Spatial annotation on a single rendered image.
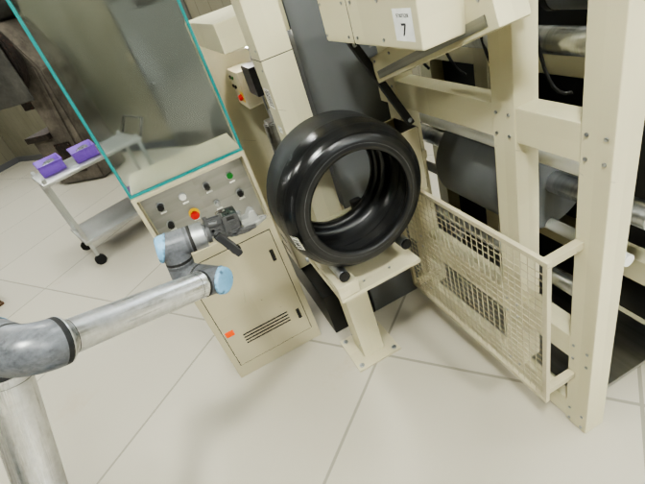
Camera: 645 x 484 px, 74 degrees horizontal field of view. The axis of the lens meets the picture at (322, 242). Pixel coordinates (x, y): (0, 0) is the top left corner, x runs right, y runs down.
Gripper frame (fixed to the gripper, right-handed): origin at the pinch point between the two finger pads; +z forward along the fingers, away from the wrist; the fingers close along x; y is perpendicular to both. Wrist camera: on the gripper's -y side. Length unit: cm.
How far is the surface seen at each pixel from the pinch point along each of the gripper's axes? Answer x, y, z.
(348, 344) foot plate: 40, -118, 35
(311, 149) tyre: -8.0, 21.9, 19.8
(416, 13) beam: -35, 56, 44
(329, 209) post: 26.2, -20.1, 34.0
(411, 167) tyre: -11, 6, 54
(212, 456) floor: 20, -130, -56
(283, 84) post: 26, 36, 25
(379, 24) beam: -16, 54, 44
